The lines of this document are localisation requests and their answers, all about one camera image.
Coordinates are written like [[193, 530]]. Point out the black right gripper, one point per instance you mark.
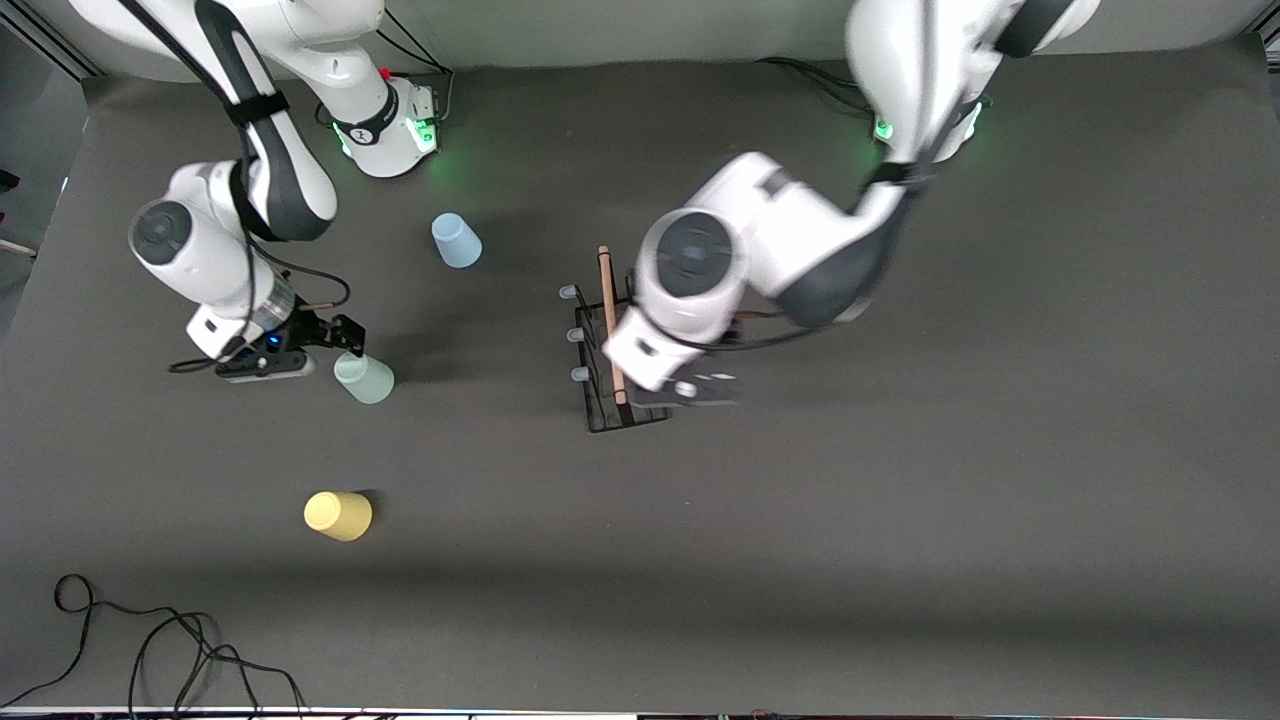
[[306, 329]]

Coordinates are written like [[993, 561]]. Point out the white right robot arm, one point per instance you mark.
[[200, 250]]

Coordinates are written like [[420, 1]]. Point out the pale green plastic cup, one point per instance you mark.
[[366, 380]]

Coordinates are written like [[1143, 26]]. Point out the light blue plastic cup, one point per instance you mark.
[[456, 241]]

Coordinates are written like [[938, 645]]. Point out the yellow plastic cup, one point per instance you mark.
[[338, 516]]

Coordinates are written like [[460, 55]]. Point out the dark grey table mat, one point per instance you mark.
[[900, 500]]

